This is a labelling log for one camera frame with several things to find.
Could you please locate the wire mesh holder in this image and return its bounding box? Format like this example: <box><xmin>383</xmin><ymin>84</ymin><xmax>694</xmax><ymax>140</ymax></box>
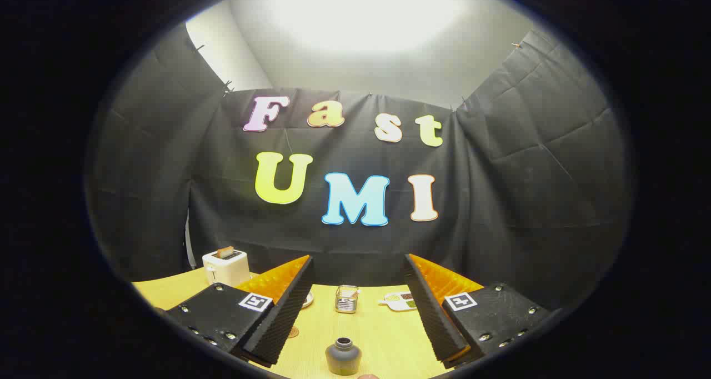
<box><xmin>335</xmin><ymin>285</ymin><xmax>359</xmax><ymax>314</ymax></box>

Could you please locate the silver juice bottle green label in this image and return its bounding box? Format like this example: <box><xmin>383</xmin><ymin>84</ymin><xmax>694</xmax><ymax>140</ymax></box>
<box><xmin>325</xmin><ymin>337</ymin><xmax>363</xmax><ymax>376</ymax></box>

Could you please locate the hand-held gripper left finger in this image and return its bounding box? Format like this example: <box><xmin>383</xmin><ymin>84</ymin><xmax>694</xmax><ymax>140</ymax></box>
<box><xmin>166</xmin><ymin>255</ymin><xmax>316</xmax><ymax>368</ymax></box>

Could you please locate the cream toaster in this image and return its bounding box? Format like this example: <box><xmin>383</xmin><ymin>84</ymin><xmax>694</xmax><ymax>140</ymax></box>
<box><xmin>202</xmin><ymin>249</ymin><xmax>251</xmax><ymax>287</ymax></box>

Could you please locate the black backdrop cloth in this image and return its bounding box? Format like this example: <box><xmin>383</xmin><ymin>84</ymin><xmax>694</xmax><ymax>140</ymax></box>
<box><xmin>86</xmin><ymin>23</ymin><xmax>634</xmax><ymax>313</ymax></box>

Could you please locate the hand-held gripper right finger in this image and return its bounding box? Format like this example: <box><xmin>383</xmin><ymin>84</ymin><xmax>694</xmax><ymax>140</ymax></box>
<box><xmin>402</xmin><ymin>253</ymin><xmax>550</xmax><ymax>370</ymax></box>

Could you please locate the wooden table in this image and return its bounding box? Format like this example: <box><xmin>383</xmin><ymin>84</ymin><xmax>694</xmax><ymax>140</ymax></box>
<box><xmin>132</xmin><ymin>268</ymin><xmax>485</xmax><ymax>379</ymax></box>

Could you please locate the white divided snack tray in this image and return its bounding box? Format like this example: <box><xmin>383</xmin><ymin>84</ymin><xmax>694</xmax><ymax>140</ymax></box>
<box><xmin>378</xmin><ymin>292</ymin><xmax>418</xmax><ymax>312</ymax></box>

